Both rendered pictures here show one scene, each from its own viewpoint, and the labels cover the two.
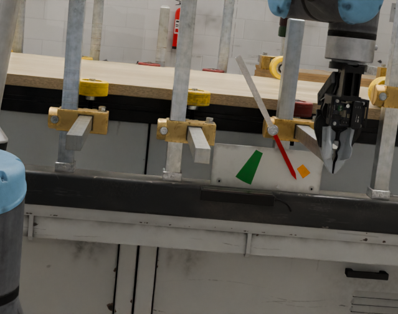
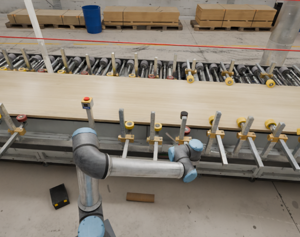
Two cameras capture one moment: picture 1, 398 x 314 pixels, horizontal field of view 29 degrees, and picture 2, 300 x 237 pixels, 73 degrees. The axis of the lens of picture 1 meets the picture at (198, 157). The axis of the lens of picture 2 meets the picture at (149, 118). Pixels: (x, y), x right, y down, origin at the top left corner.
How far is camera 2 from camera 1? 119 cm
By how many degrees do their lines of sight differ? 31
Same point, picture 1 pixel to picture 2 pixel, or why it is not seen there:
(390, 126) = (211, 141)
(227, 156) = (165, 146)
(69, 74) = (122, 130)
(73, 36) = (121, 123)
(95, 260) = not seen: hidden behind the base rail
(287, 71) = (181, 130)
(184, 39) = (152, 123)
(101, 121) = (131, 140)
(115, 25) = not seen: outside the picture
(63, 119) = (122, 139)
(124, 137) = (140, 129)
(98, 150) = (134, 131)
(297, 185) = not seen: hidden behind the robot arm
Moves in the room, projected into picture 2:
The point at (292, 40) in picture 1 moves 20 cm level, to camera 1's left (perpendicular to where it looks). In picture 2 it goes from (183, 123) to (157, 120)
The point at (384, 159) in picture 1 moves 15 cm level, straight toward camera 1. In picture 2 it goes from (208, 147) to (205, 160)
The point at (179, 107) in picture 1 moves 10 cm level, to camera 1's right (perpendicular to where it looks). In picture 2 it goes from (152, 137) to (163, 138)
